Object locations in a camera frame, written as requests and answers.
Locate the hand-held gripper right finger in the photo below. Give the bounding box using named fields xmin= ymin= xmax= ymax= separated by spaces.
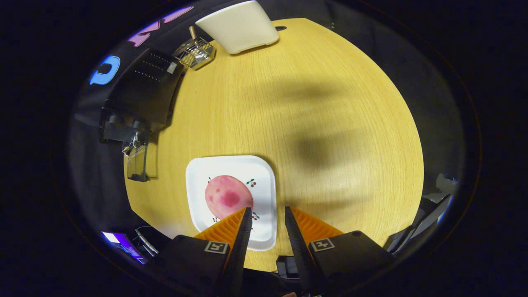
xmin=285 ymin=206 xmax=394 ymax=297

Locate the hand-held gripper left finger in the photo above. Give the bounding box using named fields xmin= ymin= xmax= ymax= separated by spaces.
xmin=153 ymin=207 xmax=253 ymax=297

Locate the round pink food slice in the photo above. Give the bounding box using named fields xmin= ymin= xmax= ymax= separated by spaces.
xmin=205 ymin=175 xmax=254 ymax=220

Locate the white square cherry-print plate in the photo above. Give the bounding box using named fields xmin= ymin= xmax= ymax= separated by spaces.
xmin=185 ymin=156 xmax=277 ymax=252

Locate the black toaster oven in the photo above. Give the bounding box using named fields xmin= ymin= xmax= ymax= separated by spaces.
xmin=99 ymin=47 xmax=185 ymax=183

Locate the white slot toaster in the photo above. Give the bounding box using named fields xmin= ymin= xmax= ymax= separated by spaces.
xmin=196 ymin=0 xmax=280 ymax=55

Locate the glowing purple screen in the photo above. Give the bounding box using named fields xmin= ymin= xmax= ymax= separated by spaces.
xmin=101 ymin=231 xmax=148 ymax=264

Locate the dark angular object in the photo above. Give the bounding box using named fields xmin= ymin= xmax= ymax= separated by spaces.
xmin=384 ymin=194 xmax=454 ymax=253

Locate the grey crumpled object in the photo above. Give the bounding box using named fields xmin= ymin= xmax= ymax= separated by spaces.
xmin=421 ymin=173 xmax=458 ymax=203

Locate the white string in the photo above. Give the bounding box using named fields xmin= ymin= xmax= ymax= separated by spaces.
xmin=122 ymin=132 xmax=139 ymax=156

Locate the small wire basket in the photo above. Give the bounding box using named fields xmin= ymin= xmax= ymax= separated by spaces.
xmin=173 ymin=36 xmax=217 ymax=71

